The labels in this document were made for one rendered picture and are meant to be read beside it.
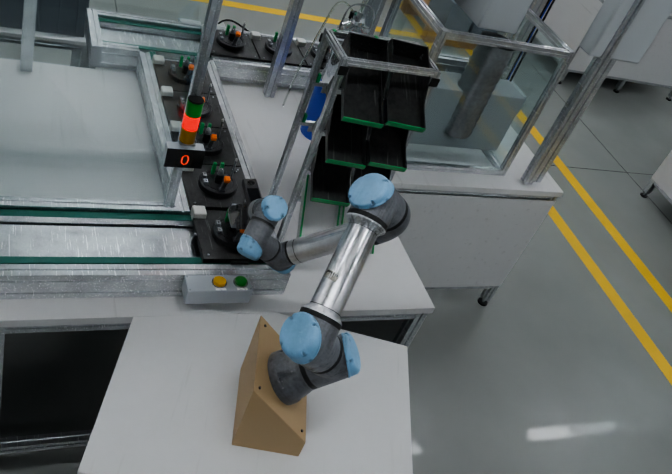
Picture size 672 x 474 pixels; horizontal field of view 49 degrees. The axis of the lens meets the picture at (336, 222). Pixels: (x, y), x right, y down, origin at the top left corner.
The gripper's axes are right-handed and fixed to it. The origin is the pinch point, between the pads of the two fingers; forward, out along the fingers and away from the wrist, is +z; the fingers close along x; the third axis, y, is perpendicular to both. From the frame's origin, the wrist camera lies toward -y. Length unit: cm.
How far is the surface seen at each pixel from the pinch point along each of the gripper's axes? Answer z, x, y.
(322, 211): -1.8, 29.8, -0.3
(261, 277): -3.5, 6.8, 22.4
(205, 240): 4.8, -9.8, 10.1
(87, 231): 15.0, -45.8, 7.3
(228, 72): 92, 25, -73
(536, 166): 42, 164, -30
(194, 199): 19.0, -9.8, -4.9
